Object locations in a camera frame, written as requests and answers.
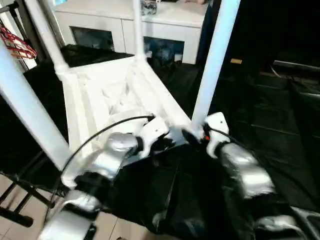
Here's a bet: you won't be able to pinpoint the dark long metal bar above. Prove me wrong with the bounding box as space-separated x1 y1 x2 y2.
273 60 320 72

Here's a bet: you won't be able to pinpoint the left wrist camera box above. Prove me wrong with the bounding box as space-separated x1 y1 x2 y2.
138 115 170 158

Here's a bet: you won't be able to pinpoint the red wire clothes hangers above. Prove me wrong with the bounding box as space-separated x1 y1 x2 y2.
0 24 38 60

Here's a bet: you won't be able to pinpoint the black mat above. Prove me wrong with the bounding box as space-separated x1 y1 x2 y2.
0 43 320 240

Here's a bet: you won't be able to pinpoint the black case with brass label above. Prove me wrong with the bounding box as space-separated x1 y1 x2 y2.
197 0 276 76

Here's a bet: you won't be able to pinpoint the black metal folding frame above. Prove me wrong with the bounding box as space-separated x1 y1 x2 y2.
0 172 56 228

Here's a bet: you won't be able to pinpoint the white plastic table top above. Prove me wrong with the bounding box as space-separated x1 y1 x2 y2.
56 56 198 190

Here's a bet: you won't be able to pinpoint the white plastic table leg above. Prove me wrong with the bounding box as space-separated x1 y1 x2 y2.
191 0 242 137
132 0 148 65
23 0 70 76
0 43 71 172

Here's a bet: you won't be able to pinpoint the dark grey curtain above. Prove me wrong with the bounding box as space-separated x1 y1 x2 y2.
18 0 65 61

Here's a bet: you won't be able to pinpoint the white cabinet with glass doors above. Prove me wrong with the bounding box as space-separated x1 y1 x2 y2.
53 0 208 65

